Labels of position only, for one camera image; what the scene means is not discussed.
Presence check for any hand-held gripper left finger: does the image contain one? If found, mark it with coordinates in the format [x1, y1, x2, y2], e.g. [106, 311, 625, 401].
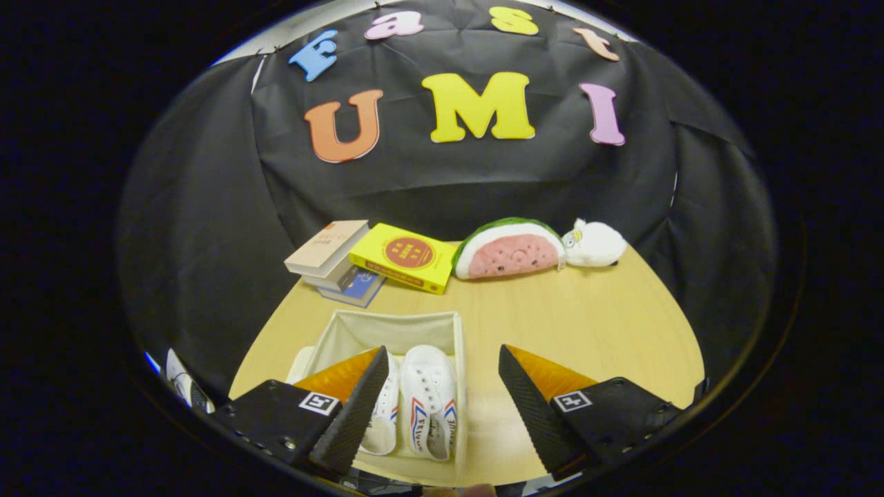
[209, 345, 391, 482]

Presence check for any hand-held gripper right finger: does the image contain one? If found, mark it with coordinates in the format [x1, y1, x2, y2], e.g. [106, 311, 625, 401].
[497, 344, 684, 483]

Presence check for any white canvas shoe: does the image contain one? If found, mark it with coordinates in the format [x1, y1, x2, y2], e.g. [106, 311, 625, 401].
[401, 345, 458, 462]
[359, 352, 402, 456]

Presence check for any cream fabric storage box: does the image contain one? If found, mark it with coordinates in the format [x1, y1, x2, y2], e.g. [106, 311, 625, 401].
[287, 310, 469, 477]

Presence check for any blue book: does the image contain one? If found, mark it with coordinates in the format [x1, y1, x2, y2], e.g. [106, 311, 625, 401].
[318, 269, 387, 309]

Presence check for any grey book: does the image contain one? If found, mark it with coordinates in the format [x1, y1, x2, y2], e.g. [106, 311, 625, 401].
[302, 266, 360, 291]

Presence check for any watermelon slice plush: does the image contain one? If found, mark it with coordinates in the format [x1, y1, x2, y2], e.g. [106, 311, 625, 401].
[452, 217, 567, 280]

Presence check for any yellow book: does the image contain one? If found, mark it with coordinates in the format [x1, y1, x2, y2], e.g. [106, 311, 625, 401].
[349, 223, 459, 295]

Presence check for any white electronic device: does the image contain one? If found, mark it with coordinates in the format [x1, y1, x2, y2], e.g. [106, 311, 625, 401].
[166, 348, 215, 415]

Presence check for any white plush toy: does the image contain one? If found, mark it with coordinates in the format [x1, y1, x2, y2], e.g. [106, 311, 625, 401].
[561, 218, 628, 269]

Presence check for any black backdrop cloth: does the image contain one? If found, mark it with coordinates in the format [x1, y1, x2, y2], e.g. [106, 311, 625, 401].
[116, 0, 778, 408]

